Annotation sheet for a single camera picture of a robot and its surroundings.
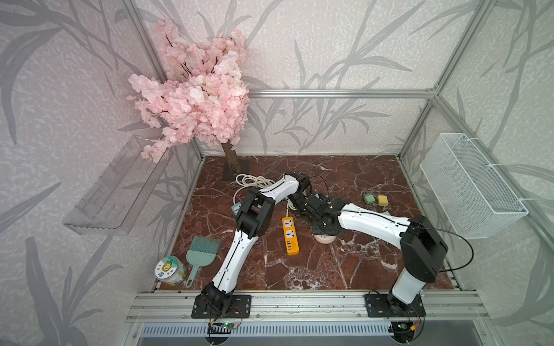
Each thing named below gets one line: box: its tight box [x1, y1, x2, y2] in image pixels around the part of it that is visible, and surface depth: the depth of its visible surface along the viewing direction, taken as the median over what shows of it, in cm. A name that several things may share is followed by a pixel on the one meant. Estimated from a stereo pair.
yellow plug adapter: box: [377, 194, 389, 207], surface depth 103 cm
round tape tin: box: [154, 255, 187, 287], surface depth 77 cm
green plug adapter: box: [363, 193, 376, 205], surface depth 104 cm
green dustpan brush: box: [186, 235, 223, 289], surface depth 88 cm
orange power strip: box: [282, 216, 300, 256], surface depth 90 cm
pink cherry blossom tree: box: [126, 18, 250, 174], surface depth 74 cm
